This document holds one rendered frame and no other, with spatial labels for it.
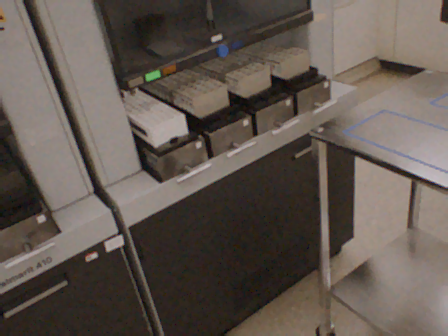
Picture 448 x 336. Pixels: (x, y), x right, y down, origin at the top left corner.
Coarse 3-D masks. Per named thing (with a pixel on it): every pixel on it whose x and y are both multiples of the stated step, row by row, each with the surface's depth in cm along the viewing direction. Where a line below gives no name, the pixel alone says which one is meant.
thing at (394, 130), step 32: (384, 96) 113; (416, 96) 111; (320, 128) 104; (352, 128) 102; (384, 128) 100; (416, 128) 98; (320, 160) 107; (384, 160) 89; (416, 160) 87; (320, 192) 112; (416, 192) 142; (320, 224) 117; (416, 224) 150; (320, 256) 124; (384, 256) 140; (416, 256) 138; (320, 288) 132; (352, 288) 131; (384, 288) 129; (416, 288) 128; (384, 320) 120; (416, 320) 119
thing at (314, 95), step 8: (272, 80) 134; (304, 80) 130; (312, 80) 129; (320, 80) 130; (328, 80) 131; (280, 88) 131; (288, 88) 129; (296, 88) 127; (304, 88) 127; (312, 88) 129; (320, 88) 131; (328, 88) 133; (296, 96) 126; (304, 96) 128; (312, 96) 130; (320, 96) 132; (328, 96) 134; (296, 104) 128; (304, 104) 129; (312, 104) 131; (320, 104) 130; (328, 104) 129; (336, 104) 131; (304, 112) 130; (312, 112) 126; (320, 112) 128
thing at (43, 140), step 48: (0, 0) 83; (0, 48) 86; (0, 96) 89; (48, 96) 95; (48, 144) 98; (48, 192) 102; (48, 240) 97; (96, 240) 104; (48, 288) 102; (96, 288) 109
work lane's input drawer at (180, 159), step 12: (132, 132) 118; (192, 132) 113; (144, 144) 113; (168, 144) 109; (180, 144) 109; (192, 144) 110; (204, 144) 113; (144, 156) 113; (156, 156) 107; (168, 156) 107; (180, 156) 110; (192, 156) 112; (204, 156) 114; (156, 168) 109; (168, 168) 109; (180, 168) 111; (192, 168) 113; (204, 168) 110; (180, 180) 107
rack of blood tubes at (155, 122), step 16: (128, 96) 127; (144, 96) 126; (128, 112) 118; (144, 112) 116; (160, 112) 115; (176, 112) 113; (144, 128) 109; (160, 128) 108; (176, 128) 110; (160, 144) 109
